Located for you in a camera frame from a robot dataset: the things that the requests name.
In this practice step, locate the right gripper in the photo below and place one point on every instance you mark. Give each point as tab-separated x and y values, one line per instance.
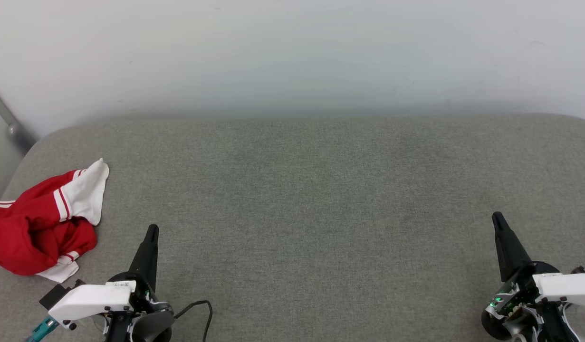
513	297

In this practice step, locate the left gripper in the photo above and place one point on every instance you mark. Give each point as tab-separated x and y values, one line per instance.
147	297

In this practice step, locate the red white basketball jersey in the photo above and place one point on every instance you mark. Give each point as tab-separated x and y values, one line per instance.
31	228

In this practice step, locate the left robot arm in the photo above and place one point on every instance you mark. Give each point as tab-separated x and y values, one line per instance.
149	327

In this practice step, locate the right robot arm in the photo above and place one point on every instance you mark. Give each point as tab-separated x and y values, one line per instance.
553	323

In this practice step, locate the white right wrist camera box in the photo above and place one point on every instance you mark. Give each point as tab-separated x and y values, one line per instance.
568	287

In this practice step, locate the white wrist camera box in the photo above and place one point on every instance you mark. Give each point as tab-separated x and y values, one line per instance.
90	299
568	287

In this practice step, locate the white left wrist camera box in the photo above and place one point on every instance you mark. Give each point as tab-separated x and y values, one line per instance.
90	299

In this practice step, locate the grey metal wall rail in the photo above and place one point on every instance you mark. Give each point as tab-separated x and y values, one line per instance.
7	121

